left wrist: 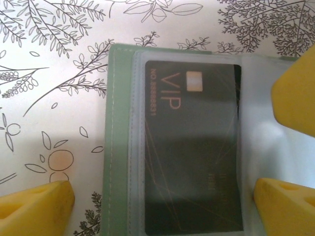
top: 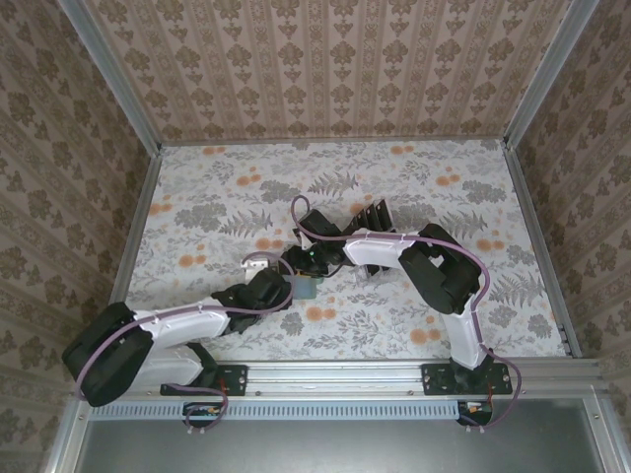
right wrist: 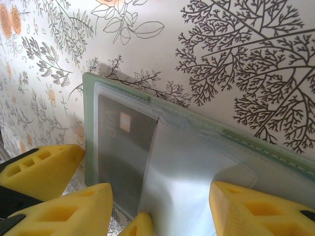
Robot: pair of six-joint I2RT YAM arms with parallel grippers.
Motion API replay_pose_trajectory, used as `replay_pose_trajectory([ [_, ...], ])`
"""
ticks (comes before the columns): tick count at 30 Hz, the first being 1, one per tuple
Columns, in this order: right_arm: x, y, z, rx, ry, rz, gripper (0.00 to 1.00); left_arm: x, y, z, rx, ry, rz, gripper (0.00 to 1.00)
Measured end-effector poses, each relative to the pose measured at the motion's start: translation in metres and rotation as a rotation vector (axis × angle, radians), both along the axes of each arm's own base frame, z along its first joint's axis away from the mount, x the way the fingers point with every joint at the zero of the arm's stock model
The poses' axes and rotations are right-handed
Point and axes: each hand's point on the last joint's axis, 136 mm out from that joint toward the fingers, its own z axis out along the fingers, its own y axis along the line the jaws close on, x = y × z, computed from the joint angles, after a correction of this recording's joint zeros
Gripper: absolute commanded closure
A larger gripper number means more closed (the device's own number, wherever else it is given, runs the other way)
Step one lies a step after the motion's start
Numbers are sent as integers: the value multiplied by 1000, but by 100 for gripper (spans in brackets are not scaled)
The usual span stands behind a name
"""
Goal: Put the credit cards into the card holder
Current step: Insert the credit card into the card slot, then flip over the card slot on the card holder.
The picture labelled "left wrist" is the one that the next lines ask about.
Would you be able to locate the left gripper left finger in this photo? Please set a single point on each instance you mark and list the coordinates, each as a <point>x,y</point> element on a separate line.
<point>34,211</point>

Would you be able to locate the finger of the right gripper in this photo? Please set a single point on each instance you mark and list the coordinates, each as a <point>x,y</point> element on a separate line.
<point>297,98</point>

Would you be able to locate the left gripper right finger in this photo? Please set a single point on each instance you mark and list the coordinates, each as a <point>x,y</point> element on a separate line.
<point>288,211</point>

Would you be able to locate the black VIP credit card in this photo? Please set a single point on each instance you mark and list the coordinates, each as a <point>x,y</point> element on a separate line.
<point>192,147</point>

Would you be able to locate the floral patterned table cover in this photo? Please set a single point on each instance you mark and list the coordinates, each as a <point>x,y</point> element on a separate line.
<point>49,98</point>

